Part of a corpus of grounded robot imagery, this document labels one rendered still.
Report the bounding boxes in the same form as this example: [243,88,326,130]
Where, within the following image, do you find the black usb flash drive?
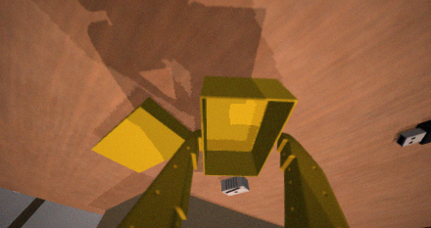
[396,120,431,147]

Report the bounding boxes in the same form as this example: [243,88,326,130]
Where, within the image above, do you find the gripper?
[117,129,350,228]

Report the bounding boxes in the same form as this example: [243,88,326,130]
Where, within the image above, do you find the yellow box lid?
[91,97,192,173]

